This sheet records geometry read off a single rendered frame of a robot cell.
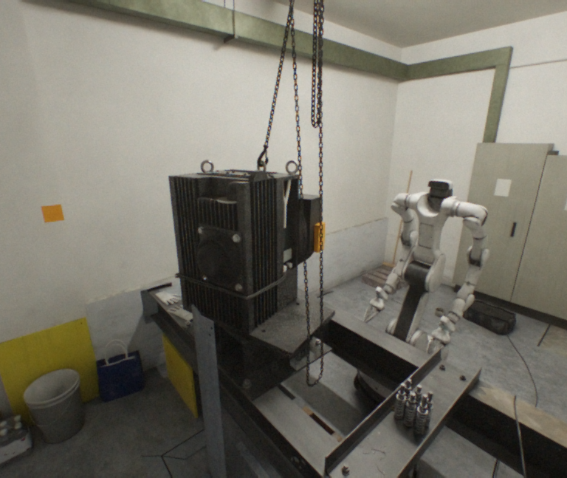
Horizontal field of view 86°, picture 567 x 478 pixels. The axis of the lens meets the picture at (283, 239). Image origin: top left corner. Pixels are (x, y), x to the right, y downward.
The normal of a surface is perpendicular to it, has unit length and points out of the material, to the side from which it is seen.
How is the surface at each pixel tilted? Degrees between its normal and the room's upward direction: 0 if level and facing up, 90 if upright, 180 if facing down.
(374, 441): 0
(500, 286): 90
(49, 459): 0
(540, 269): 90
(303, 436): 0
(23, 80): 90
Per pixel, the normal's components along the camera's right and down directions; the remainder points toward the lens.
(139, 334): 0.65, 0.23
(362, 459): 0.00, -0.95
